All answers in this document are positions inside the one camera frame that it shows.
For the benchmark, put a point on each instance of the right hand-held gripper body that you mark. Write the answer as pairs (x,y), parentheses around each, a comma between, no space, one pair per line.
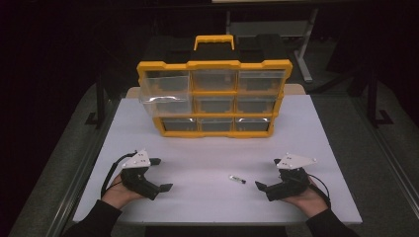
(290,184)

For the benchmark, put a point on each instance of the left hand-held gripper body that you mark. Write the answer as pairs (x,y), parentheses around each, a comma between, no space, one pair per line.
(138,179)

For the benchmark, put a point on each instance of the clear plastic drawer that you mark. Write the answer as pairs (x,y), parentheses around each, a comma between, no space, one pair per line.
(164,100)

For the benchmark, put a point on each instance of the person's right hand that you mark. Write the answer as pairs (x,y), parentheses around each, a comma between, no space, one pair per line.
(306,202)

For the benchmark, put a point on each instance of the person's left hand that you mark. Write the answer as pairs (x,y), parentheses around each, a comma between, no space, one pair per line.
(115,196)

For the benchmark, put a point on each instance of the black metal stand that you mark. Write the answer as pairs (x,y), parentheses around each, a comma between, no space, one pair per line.
(374,98)
(100,105)

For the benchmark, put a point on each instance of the group of closed clear drawers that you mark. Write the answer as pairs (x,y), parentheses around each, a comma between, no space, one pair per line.
(214,80)

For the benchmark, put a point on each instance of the yellow black drawer organizer cabinet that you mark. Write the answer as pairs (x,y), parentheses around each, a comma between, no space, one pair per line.
(214,64)

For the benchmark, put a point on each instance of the grey desk with metal legs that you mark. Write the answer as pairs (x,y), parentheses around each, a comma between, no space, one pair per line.
(273,29)

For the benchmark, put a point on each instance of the aluminium frame rail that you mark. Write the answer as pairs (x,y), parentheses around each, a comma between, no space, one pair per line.
(82,171)
(385,148)

